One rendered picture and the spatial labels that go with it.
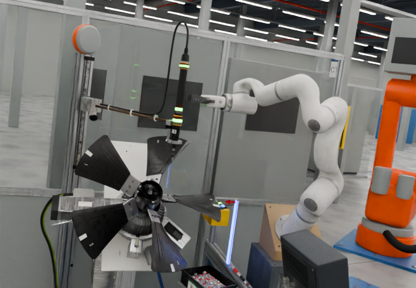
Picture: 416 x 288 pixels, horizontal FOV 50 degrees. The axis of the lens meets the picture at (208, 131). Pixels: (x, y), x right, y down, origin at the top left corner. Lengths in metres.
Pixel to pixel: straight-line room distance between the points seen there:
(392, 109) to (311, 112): 4.02
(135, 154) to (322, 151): 1.02
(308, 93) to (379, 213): 3.96
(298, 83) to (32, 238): 1.80
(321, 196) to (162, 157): 0.76
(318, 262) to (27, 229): 1.84
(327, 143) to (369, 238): 3.88
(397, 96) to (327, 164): 3.83
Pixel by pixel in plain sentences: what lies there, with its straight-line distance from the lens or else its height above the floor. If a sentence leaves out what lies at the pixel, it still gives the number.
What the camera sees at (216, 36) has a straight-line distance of 2.82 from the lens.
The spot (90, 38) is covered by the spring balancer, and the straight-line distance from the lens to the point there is 2.52.
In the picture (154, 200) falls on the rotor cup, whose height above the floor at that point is 1.19.
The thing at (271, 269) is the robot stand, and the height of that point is 0.91.
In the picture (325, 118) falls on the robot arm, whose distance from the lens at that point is 1.77.
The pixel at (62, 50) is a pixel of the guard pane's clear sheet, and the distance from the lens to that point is 2.67.
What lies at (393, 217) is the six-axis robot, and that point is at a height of 0.50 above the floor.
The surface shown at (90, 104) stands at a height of 1.54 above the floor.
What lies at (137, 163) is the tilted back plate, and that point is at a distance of 2.39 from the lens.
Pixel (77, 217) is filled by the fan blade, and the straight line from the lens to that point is 1.94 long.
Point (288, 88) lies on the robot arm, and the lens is 1.86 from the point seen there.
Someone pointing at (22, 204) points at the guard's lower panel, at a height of 0.91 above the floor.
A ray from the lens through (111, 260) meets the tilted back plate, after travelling 2.18.
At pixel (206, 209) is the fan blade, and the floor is 1.16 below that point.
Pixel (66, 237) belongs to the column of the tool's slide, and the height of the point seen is 0.77.
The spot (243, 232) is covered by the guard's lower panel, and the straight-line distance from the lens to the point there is 3.09.
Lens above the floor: 1.74
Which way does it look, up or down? 6 degrees down
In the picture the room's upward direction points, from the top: 8 degrees clockwise
